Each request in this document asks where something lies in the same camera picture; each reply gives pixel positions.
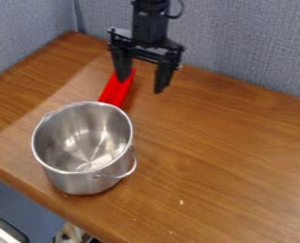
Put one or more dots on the metal pot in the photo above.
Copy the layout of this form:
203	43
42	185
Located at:
82	145

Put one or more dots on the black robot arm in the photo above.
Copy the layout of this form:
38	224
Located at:
144	42

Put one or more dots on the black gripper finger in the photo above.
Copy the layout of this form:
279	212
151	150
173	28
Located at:
167	63
122	63

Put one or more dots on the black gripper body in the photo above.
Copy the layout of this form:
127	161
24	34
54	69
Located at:
126	48

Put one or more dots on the red rectangular block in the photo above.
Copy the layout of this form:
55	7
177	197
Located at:
115	90

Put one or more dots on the white object below table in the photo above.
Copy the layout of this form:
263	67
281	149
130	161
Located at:
71	234

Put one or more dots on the grey device below table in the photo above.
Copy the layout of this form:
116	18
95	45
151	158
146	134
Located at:
9	234

